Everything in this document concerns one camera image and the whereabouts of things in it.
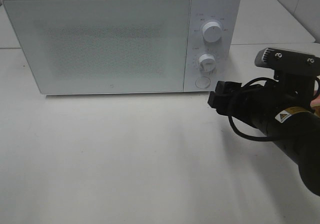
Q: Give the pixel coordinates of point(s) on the white microwave oven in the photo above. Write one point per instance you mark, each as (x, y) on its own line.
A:
(200, 12)

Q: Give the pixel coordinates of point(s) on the upper white power knob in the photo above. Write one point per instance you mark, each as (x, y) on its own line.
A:
(211, 31)

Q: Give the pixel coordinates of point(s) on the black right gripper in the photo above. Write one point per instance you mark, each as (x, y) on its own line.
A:
(263, 105)

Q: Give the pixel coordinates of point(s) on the lower white timer knob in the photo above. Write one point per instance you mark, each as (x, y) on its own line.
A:
(207, 62)

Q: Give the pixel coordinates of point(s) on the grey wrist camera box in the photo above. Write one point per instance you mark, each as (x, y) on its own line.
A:
(288, 61)

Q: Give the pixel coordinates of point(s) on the white microwave door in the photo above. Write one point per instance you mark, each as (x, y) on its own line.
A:
(103, 46)

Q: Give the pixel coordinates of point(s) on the round door release button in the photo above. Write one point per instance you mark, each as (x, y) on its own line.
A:
(203, 82)

